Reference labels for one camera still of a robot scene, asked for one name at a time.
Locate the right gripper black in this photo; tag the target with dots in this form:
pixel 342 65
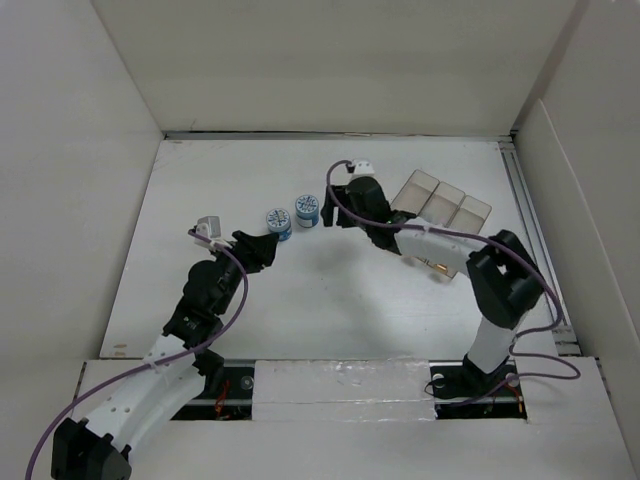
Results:
pixel 328 209

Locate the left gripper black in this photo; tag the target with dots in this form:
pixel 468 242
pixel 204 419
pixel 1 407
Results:
pixel 257 250

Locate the blue jar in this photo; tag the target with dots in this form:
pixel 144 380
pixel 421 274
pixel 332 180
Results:
pixel 306 210
pixel 278 221

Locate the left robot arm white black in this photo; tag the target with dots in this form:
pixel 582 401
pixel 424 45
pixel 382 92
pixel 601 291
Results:
pixel 179 366

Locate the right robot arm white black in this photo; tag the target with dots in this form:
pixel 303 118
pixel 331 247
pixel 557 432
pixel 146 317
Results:
pixel 500 270

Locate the clear three-compartment organizer tray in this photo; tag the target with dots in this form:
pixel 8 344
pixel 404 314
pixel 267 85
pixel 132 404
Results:
pixel 441 204

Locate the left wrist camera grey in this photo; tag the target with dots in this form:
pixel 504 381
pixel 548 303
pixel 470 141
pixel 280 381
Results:
pixel 208 227

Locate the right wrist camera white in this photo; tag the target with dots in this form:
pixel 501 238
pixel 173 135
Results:
pixel 360 168

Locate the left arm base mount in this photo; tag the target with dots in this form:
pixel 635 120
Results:
pixel 227 394

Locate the aluminium rail back edge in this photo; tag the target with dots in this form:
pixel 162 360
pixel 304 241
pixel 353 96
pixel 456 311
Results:
pixel 308 135

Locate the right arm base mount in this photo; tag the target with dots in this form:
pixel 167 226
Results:
pixel 462 392

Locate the aluminium rail right side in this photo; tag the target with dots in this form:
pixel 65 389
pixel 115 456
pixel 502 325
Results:
pixel 564 336

